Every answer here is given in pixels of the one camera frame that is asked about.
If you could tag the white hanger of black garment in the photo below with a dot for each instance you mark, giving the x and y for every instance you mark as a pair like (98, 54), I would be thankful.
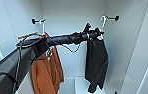
(104, 21)

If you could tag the black garment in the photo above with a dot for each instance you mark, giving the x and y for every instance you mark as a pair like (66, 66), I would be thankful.
(96, 63)

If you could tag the white wardrobe carcass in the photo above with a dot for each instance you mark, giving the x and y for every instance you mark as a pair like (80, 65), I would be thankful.
(73, 20)

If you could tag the white hanger of orange garment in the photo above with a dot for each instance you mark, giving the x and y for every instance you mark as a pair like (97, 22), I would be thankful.
(43, 28)

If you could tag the white inner shelf box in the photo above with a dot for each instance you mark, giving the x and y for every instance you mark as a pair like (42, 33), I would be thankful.
(81, 85)

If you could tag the black hook above orange garment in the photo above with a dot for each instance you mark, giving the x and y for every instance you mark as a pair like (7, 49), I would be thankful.
(37, 21)

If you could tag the orange hanging garment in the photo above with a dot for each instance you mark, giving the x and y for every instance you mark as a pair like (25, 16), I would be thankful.
(48, 73)

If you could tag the white sticker with orange band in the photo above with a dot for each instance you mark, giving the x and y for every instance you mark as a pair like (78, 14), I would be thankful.
(28, 35)

